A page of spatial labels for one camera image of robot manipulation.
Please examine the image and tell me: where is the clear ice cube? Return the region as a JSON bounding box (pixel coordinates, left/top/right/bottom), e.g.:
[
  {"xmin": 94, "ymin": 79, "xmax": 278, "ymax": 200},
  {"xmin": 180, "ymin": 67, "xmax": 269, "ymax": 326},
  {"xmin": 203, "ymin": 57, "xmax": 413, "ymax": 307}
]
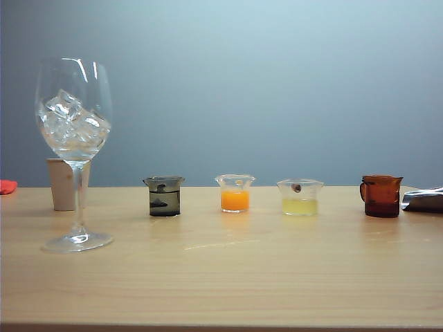
[
  {"xmin": 82, "ymin": 109, "xmax": 111, "ymax": 139},
  {"xmin": 37, "ymin": 102, "xmax": 56, "ymax": 129},
  {"xmin": 44, "ymin": 117, "xmax": 75, "ymax": 146},
  {"xmin": 74, "ymin": 127, "xmax": 105, "ymax": 149},
  {"xmin": 51, "ymin": 89, "xmax": 84, "ymax": 118}
]

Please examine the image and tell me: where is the stainless steel ice scoop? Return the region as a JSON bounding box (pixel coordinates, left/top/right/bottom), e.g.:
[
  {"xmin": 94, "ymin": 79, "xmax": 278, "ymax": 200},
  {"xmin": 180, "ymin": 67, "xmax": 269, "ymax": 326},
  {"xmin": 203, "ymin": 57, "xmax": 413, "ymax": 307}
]
[{"xmin": 401, "ymin": 187, "xmax": 443, "ymax": 212}]

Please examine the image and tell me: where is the clear cup with orange juice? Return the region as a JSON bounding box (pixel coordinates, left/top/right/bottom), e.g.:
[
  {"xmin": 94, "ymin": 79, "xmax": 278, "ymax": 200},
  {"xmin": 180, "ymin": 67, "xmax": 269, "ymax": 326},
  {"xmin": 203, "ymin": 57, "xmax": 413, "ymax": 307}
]
[{"xmin": 214, "ymin": 174, "xmax": 257, "ymax": 214}]

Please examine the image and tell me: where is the smoky grey glass measuring cup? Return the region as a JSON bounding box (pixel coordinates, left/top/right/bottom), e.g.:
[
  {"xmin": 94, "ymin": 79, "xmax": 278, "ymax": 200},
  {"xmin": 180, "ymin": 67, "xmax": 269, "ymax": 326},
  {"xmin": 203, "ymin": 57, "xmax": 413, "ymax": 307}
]
[{"xmin": 142, "ymin": 175, "xmax": 186, "ymax": 218}]

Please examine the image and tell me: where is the clear stemmed wine glass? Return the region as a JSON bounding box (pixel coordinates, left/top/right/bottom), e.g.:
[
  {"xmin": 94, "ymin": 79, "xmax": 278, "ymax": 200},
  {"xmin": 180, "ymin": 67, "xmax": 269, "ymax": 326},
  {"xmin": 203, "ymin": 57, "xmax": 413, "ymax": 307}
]
[{"xmin": 34, "ymin": 57, "xmax": 114, "ymax": 253}]

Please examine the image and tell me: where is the beige paper cup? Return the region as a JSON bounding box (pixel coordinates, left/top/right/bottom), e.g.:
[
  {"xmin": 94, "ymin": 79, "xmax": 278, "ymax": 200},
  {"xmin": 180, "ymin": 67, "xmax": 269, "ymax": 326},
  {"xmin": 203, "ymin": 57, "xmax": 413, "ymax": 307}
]
[{"xmin": 46, "ymin": 158, "xmax": 93, "ymax": 212}]

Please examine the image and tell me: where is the amber glass measuring cup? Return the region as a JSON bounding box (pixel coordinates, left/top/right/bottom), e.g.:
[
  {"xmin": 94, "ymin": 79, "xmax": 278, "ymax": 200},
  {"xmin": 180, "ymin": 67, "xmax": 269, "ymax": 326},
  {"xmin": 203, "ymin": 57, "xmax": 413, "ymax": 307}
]
[{"xmin": 359, "ymin": 174, "xmax": 404, "ymax": 219}]

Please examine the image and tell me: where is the orange-red cloth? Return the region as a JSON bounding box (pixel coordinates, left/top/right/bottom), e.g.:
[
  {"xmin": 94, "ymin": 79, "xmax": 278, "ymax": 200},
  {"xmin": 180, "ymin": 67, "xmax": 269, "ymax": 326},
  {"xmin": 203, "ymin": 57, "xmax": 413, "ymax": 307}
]
[{"xmin": 0, "ymin": 179, "xmax": 18, "ymax": 196}]

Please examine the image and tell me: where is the clear cup with wooden handle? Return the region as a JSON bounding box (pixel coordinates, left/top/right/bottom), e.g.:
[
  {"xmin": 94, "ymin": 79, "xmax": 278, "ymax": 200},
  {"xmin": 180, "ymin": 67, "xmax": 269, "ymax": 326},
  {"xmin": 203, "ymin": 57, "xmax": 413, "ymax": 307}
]
[{"xmin": 275, "ymin": 178, "xmax": 325, "ymax": 217}]

